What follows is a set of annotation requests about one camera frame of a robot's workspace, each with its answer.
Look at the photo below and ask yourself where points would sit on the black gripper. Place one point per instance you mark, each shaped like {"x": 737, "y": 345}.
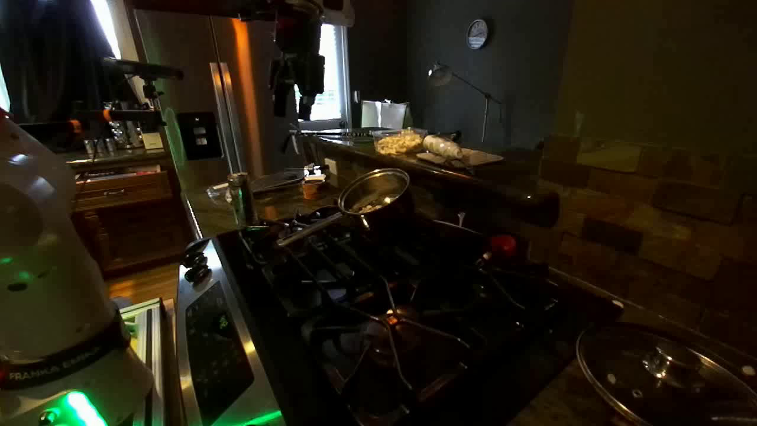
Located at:
{"x": 300, "y": 48}

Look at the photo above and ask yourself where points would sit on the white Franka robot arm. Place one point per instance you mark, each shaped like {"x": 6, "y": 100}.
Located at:
{"x": 49, "y": 276}

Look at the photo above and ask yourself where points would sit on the black gas stove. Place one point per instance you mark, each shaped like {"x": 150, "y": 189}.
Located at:
{"x": 316, "y": 315}

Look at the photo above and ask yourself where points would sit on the bright window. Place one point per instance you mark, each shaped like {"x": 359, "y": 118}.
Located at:
{"x": 332, "y": 74}

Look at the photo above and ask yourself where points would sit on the clear plastic box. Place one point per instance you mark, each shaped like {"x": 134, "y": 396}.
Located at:
{"x": 384, "y": 115}

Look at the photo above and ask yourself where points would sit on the small orange jar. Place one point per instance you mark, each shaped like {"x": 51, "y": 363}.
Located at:
{"x": 313, "y": 190}

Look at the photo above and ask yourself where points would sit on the stainless steel refrigerator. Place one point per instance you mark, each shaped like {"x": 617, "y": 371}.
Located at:
{"x": 191, "y": 73}

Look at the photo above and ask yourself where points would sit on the clear container of snacks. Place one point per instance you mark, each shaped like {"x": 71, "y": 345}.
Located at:
{"x": 398, "y": 143}

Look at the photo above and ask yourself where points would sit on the dark bottle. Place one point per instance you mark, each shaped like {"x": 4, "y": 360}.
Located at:
{"x": 241, "y": 197}

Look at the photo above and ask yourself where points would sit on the stainless steel saucepan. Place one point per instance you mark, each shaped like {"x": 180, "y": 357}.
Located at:
{"x": 375, "y": 193}

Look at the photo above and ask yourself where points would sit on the silver desk lamp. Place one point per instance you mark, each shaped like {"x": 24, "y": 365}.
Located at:
{"x": 438, "y": 74}

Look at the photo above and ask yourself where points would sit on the white placemat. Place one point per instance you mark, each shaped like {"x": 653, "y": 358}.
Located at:
{"x": 476, "y": 158}

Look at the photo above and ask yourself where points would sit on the wooden shelf cabinet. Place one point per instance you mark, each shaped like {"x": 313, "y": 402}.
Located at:
{"x": 126, "y": 204}

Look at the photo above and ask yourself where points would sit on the small red knob object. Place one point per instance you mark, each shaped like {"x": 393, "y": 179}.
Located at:
{"x": 503, "y": 246}

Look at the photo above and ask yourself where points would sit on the glass pot lid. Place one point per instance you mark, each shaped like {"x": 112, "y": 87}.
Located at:
{"x": 670, "y": 388}

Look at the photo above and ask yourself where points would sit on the round wall clock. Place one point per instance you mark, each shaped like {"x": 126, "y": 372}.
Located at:
{"x": 476, "y": 35}

